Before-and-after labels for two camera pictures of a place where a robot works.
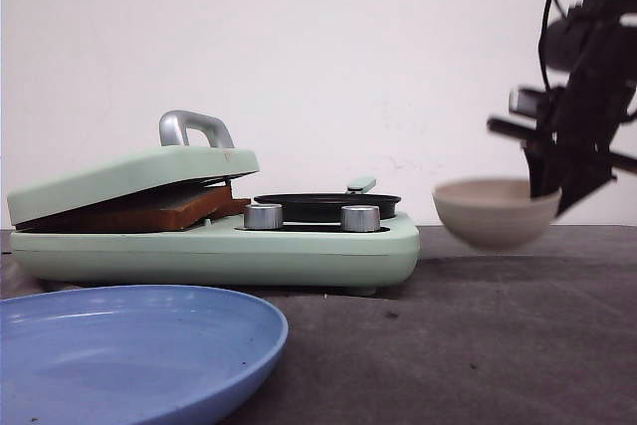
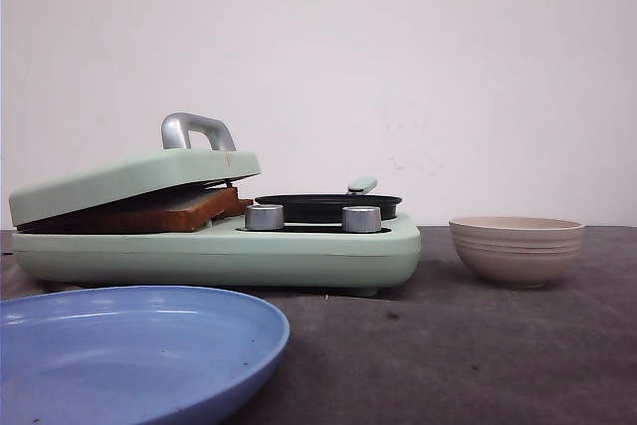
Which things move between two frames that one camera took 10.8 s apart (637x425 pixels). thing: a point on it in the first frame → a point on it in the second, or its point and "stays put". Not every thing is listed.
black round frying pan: (327, 207) stays put
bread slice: (170, 213) stays put
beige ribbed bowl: (491, 214) → (518, 252)
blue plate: (130, 354) stays put
